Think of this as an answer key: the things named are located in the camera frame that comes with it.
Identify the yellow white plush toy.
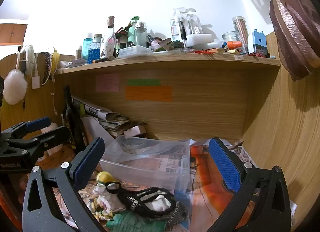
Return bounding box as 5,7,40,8
96,171,118,184

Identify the white cloth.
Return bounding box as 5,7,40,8
86,184,126,221

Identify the dark wine bottle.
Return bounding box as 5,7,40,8
62,86,88,154

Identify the white fluffy pompom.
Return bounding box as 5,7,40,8
3,70,28,105

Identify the stack of newspapers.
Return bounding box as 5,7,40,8
72,96,132,137

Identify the pink sticky note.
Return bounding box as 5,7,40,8
95,74,120,93

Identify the brown hairbrush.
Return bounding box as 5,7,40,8
40,51,52,85

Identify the small white cardboard box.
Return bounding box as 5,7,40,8
124,125,146,136

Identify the green fabric item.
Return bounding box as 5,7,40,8
106,211,167,232

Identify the green sticky note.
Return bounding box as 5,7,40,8
127,79,161,87

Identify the clear plastic bin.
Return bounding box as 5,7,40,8
100,135,190,192

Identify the blue bead bottle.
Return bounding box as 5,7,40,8
87,33,102,64

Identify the orange sticky note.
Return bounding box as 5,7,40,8
125,86,172,102

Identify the clear flat plastic box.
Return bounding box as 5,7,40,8
118,45,153,58

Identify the green spray bottle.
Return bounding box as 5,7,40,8
127,16,139,47

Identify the wooden shelf board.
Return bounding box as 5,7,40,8
56,53,280,75

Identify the blue plastic block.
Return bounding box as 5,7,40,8
252,29,267,56

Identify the orange cap marker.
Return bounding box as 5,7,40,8
227,41,242,50

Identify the white pump bottle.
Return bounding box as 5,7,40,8
170,7,203,40

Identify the clear glass jar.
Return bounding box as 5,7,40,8
222,31,242,42

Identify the tall clear tube jar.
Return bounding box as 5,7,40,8
232,16,248,53

